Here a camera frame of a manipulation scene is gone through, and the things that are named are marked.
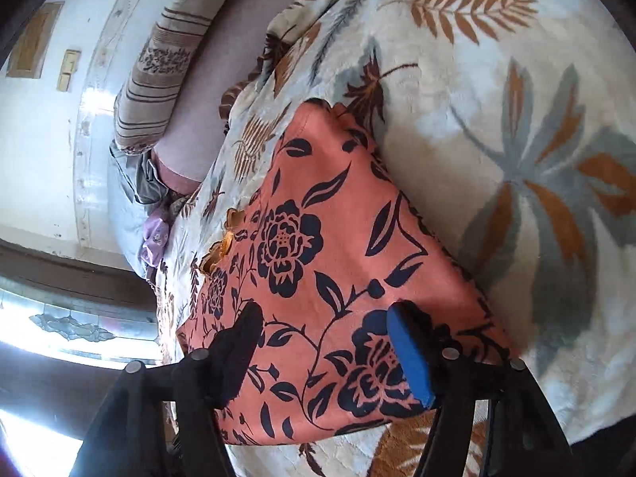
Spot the light blue grey pillow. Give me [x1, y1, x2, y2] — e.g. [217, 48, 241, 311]
[108, 141, 168, 282]

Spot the beige wall switch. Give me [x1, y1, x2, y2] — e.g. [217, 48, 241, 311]
[56, 50, 81, 93]

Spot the stained glass window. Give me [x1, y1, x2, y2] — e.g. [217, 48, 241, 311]
[1, 277, 162, 369]

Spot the pink mauve bed sheet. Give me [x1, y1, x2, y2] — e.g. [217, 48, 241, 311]
[153, 0, 293, 195]

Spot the cream leaf-pattern fleece blanket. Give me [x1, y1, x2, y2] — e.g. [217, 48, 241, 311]
[157, 0, 635, 475]

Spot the purple floral cloth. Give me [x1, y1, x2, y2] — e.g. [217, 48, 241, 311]
[139, 206, 171, 268]

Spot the orange black floral garment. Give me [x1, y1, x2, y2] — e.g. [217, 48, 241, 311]
[178, 101, 510, 445]

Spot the brown framed wall panel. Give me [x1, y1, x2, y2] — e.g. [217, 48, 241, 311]
[6, 1, 64, 79]

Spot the striped beige bolster pillow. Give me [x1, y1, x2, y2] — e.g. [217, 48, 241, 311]
[114, 0, 227, 154]

